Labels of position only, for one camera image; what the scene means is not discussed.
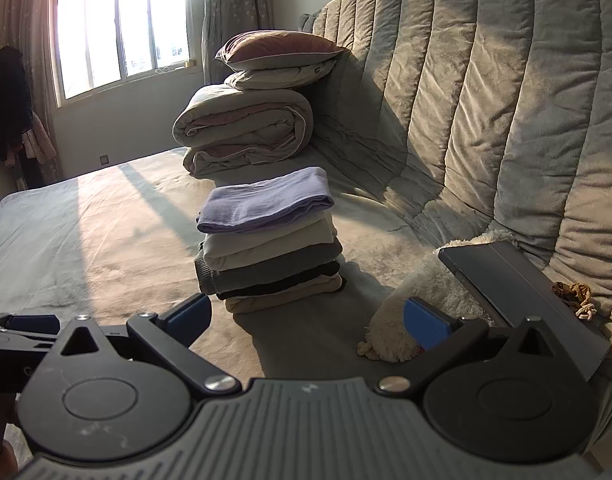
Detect grey bed sheet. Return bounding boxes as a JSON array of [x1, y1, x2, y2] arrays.
[[0, 147, 612, 461]]

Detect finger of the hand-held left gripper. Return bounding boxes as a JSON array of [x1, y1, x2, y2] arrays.
[[0, 314, 61, 336], [0, 332, 61, 356]]

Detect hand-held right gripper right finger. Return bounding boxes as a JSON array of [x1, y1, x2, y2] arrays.
[[376, 297, 569, 401]]

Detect window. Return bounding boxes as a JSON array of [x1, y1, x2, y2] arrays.
[[48, 0, 197, 108]]

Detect grey quilted headboard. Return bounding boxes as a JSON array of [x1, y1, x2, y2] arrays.
[[300, 0, 612, 311]]

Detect white plush toy dog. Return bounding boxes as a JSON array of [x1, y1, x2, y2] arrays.
[[357, 229, 519, 362]]

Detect pink and beige pillow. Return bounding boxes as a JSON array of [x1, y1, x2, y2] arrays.
[[215, 30, 347, 72]]

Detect pink hanging clothes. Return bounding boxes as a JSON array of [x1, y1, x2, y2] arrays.
[[3, 110, 57, 168]]

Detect folded beige quilt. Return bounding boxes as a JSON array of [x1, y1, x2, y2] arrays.
[[172, 85, 314, 178]]

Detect beige folded garment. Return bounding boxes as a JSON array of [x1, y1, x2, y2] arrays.
[[225, 274, 347, 315]]

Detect purple pants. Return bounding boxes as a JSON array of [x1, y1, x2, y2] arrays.
[[196, 166, 335, 234]]

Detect white folded garment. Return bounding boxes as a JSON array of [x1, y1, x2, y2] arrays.
[[203, 210, 339, 271]]

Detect grey star-patterned curtain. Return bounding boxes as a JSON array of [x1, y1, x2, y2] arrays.
[[188, 0, 275, 86]]

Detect brown hair scrunchie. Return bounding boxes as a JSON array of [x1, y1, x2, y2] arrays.
[[552, 281, 596, 322]]

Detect plain beige curtain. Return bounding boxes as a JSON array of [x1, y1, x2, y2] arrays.
[[6, 0, 61, 181]]

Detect dark hanging clothes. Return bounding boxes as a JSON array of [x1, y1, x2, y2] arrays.
[[0, 45, 34, 163]]

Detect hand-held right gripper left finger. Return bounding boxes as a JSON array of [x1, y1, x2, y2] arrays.
[[44, 292, 241, 401]]

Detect black folded garment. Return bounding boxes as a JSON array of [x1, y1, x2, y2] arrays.
[[216, 260, 343, 302]]

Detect dark tablet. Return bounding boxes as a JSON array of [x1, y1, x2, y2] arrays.
[[437, 241, 612, 383]]

